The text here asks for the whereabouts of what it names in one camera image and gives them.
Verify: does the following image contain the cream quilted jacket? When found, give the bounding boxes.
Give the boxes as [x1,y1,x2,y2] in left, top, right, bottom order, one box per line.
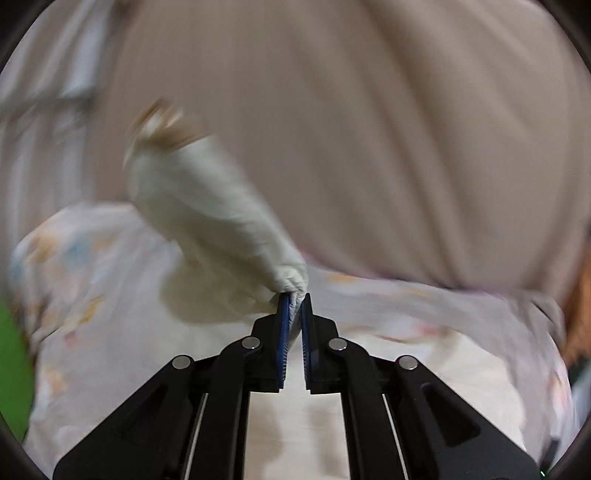
[123,98,308,320]

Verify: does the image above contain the green pillow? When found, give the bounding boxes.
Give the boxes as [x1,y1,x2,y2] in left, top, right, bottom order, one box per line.
[0,304,35,442]

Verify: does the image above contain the silver satin curtain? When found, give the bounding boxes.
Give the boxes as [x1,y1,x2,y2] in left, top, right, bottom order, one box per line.
[0,0,122,250]

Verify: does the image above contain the orange hanging cloth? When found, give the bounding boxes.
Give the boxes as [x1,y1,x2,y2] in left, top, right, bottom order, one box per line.
[561,250,591,367]

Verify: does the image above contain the grey floral blanket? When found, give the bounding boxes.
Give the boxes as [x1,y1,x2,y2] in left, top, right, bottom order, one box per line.
[10,204,581,474]

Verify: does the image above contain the beige curtain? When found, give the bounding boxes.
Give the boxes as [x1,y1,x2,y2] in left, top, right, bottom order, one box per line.
[89,1,590,301]

